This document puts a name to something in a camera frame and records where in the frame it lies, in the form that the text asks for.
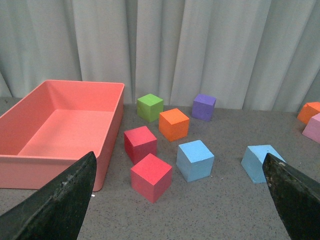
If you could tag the salmon pink plastic bin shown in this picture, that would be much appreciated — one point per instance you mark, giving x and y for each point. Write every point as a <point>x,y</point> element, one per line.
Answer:
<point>56,124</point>

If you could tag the grey curtain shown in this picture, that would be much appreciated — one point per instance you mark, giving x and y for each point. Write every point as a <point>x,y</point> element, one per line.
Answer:
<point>249,54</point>

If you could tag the red foam block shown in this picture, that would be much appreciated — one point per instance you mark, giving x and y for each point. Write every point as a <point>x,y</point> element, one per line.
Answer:
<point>139,142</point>
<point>151,177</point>

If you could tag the red foam block rear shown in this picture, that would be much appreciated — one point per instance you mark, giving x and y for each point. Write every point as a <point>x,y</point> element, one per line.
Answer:
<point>139,142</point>

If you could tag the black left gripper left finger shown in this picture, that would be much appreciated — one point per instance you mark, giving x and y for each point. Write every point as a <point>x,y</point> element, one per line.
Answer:
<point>57,210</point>

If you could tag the orange foam block by bin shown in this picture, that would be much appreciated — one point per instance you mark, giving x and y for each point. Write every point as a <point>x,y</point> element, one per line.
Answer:
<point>308,110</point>

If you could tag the pink foam block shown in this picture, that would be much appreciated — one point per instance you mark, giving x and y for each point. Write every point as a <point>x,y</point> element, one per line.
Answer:
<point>312,129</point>

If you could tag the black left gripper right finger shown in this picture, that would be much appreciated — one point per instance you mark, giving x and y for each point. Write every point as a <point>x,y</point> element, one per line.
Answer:
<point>296,198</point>

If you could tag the green foam block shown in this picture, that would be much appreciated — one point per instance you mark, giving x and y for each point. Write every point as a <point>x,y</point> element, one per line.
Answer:
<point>149,107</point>

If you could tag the light blue foam block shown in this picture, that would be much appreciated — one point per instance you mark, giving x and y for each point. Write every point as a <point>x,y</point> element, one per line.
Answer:
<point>194,160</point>
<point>253,160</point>

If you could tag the red foam block front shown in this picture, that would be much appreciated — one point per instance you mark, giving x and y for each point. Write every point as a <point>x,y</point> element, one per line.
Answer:
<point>151,177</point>

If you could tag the orange foam block centre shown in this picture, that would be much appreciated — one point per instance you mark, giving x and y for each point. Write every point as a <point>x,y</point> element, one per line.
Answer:
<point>173,124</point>

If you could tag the purple foam block far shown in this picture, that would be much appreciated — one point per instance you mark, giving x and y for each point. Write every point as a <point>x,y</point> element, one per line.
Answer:
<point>203,107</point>

